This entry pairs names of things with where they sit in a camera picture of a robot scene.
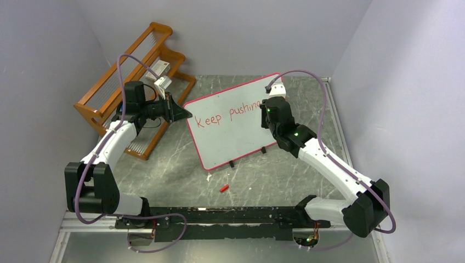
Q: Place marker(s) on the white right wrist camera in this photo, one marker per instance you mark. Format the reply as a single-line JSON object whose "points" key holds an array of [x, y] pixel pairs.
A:
{"points": [[277, 90]]}

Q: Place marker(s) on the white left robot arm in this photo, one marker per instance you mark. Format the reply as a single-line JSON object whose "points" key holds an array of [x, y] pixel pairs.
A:
{"points": [[90, 183]]}

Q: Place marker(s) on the orange wooden rack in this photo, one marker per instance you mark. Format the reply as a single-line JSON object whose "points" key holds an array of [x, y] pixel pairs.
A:
{"points": [[100, 103]]}

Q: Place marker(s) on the red marker cap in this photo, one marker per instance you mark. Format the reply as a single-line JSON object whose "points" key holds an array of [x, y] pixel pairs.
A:
{"points": [[224, 188]]}

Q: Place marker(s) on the pink-framed whiteboard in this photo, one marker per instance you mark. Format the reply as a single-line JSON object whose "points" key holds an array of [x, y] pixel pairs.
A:
{"points": [[226, 125]]}

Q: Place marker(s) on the aluminium frame rail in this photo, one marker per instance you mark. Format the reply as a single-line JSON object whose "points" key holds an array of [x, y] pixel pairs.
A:
{"points": [[378, 238]]}

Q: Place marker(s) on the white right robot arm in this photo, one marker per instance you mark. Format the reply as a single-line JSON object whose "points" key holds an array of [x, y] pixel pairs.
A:
{"points": [[366, 202]]}

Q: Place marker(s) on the white red box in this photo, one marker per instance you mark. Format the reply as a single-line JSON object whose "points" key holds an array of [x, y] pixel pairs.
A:
{"points": [[160, 67]]}

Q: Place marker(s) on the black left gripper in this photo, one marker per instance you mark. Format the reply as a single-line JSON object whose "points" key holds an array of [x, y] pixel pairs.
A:
{"points": [[173, 112]]}

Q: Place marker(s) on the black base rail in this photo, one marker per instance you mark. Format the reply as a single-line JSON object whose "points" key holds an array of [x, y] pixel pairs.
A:
{"points": [[194, 223]]}

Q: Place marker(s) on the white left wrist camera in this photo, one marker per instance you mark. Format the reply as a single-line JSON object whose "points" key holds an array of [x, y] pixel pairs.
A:
{"points": [[162, 83]]}

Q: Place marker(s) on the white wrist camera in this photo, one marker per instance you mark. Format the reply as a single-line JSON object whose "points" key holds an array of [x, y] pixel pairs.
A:
{"points": [[162, 83], [277, 90]]}

